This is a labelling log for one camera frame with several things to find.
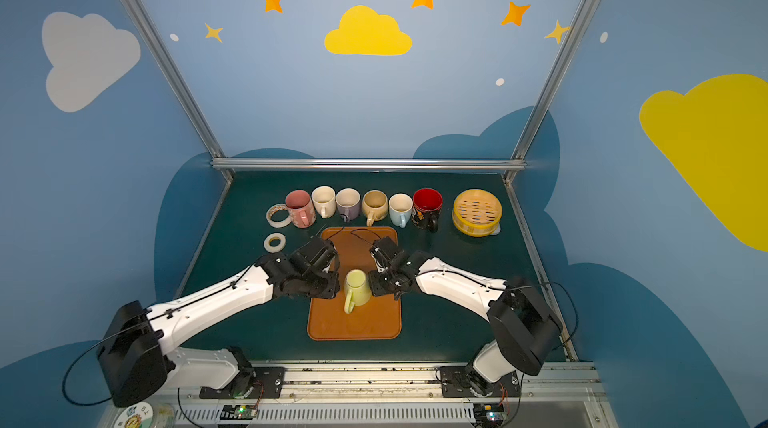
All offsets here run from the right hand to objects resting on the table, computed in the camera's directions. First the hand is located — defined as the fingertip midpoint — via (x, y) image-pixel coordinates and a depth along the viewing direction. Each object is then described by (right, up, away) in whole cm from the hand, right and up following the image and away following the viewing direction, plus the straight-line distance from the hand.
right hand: (378, 282), depth 85 cm
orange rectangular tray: (+1, -10, -1) cm, 10 cm away
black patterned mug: (+17, +22, +16) cm, 32 cm away
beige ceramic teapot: (-2, +22, +19) cm, 29 cm away
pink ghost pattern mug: (-26, +20, +11) cm, 35 cm away
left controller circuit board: (-33, -27, -15) cm, 46 cm away
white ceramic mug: (-21, +25, +21) cm, 39 cm away
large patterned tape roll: (-35, +16, +19) cm, 43 cm away
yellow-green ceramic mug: (-5, -1, -5) cm, 8 cm away
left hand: (-9, -1, -5) cm, 10 cm away
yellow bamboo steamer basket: (+34, +19, +19) cm, 44 cm away
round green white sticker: (-51, -22, -23) cm, 60 cm away
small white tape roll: (-35, +8, +15) cm, 39 cm away
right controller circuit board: (+27, -28, -14) cm, 42 cm away
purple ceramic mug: (-12, +23, +23) cm, 34 cm away
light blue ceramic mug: (+7, +21, +14) cm, 26 cm away
